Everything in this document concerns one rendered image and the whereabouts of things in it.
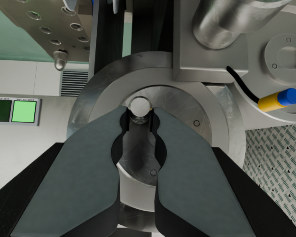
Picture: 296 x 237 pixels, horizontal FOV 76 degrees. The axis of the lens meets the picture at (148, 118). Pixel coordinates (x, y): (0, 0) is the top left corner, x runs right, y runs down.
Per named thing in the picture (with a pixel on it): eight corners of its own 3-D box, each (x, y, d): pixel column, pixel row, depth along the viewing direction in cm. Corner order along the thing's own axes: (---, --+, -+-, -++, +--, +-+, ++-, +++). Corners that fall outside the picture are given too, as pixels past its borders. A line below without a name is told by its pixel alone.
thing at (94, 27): (105, -92, 19) (93, 83, 17) (123, 37, 43) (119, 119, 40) (100, -92, 19) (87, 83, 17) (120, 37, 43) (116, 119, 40)
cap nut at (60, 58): (65, 51, 48) (64, 68, 47) (70, 58, 52) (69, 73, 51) (50, 50, 48) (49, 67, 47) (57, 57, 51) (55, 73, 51)
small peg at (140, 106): (141, 124, 11) (122, 108, 11) (140, 128, 13) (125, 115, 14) (157, 106, 11) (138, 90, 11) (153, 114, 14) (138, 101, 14)
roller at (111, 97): (227, 68, 16) (232, 212, 15) (172, 115, 42) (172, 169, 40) (89, 63, 16) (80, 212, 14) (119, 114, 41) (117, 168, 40)
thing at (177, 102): (166, 213, 13) (85, 138, 13) (161, 204, 15) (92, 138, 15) (233, 131, 14) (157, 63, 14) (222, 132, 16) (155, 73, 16)
